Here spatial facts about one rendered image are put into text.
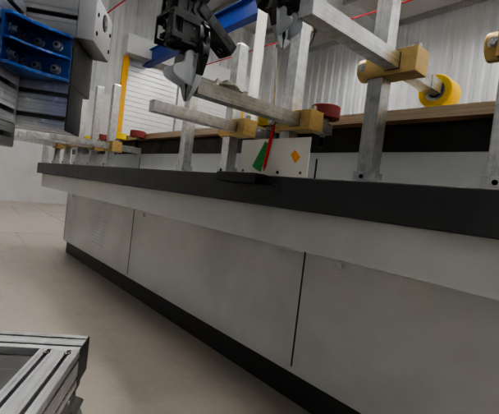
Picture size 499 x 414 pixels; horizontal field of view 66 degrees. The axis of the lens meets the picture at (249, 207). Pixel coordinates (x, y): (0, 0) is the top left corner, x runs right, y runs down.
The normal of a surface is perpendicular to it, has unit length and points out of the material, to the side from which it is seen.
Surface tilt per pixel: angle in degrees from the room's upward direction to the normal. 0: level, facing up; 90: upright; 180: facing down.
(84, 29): 90
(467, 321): 90
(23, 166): 90
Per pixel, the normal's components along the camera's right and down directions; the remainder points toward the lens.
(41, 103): 0.15, 0.05
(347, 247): -0.75, -0.07
